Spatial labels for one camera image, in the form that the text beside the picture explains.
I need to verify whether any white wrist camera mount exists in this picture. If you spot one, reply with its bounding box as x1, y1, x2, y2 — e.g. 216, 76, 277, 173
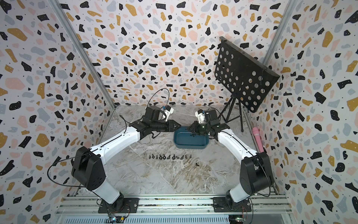
161, 105, 174, 122
195, 109, 207, 124

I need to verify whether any aluminium corner profile right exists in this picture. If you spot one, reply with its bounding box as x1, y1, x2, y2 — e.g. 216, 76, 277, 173
263, 0, 298, 67

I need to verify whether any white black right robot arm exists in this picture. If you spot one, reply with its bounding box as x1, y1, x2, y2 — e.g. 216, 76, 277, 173
188, 109, 273, 204

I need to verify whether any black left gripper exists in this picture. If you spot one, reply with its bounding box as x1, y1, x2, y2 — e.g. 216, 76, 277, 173
151, 120, 182, 133

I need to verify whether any teal plastic storage box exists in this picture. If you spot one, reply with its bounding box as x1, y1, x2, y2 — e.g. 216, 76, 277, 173
173, 126, 209, 149

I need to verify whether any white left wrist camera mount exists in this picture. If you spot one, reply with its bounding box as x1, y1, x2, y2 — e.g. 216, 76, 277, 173
161, 105, 174, 122

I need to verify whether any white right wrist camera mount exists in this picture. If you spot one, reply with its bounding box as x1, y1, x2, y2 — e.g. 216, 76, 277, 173
195, 109, 207, 124

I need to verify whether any aluminium corner profile left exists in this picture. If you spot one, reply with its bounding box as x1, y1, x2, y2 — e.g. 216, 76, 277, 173
48, 1, 116, 109

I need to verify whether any aluminium corner profile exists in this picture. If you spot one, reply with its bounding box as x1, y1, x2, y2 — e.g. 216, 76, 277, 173
263, 0, 298, 67
48, 1, 116, 109

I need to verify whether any pink cylindrical bottle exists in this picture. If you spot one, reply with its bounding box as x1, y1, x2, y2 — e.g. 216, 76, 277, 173
252, 127, 265, 153

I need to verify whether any black music stand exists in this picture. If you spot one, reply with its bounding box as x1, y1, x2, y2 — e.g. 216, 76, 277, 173
214, 36, 280, 123

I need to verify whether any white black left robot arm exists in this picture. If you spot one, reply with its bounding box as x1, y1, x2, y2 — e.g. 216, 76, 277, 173
71, 105, 181, 208

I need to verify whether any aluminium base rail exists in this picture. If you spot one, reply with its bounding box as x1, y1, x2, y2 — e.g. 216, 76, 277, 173
54, 194, 296, 224

